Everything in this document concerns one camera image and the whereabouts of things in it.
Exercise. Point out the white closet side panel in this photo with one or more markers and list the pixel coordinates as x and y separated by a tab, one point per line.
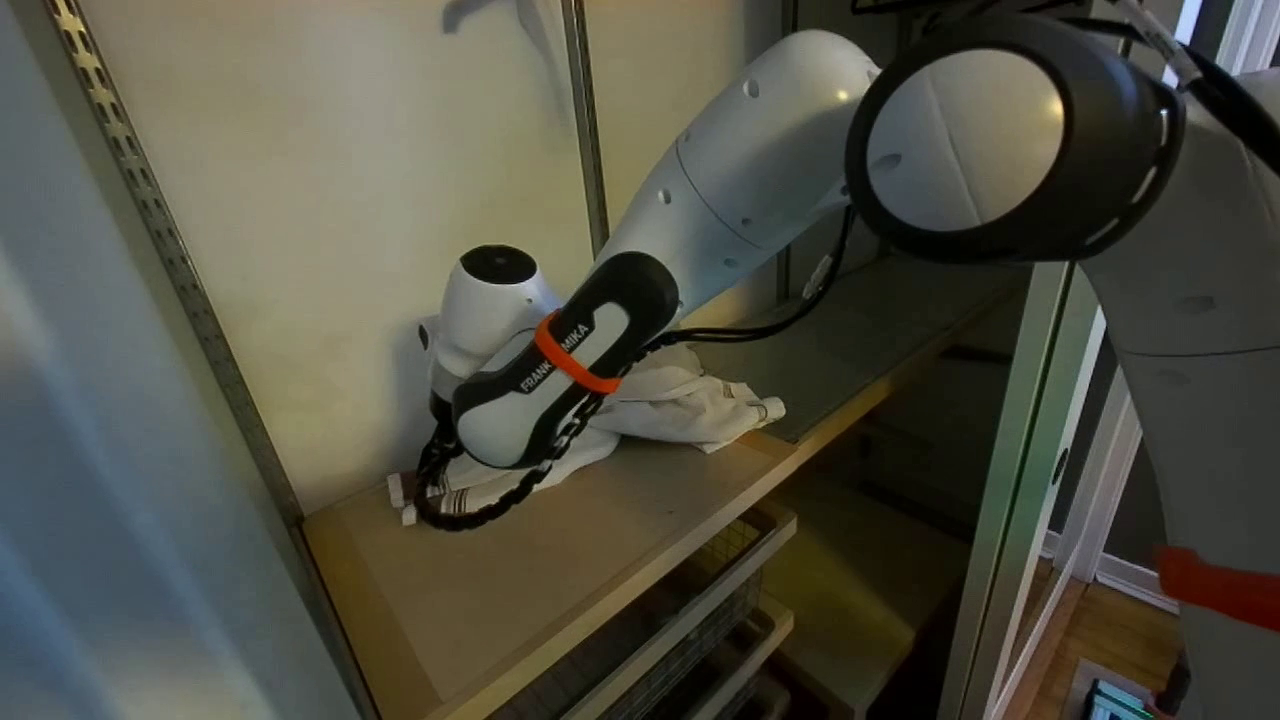
120	466

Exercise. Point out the wooden shelf board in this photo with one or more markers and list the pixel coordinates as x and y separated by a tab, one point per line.
532	587

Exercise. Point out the grey slotted wall rail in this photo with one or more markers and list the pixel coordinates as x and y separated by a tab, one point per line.
185	275
580	123

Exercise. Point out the teal item on floor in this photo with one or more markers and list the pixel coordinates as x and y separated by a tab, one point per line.
1112	701

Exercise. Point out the white closet door frame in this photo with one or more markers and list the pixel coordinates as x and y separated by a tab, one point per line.
1020	504

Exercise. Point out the pull-out mesh tray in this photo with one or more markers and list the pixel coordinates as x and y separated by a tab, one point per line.
727	646
768	701
641	631

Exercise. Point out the low wooden shelf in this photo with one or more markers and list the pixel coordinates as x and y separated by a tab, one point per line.
866	587

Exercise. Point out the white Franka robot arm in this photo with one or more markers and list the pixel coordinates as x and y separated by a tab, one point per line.
746	175

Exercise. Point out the grey crumpled cloth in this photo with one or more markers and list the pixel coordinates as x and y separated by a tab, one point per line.
693	406

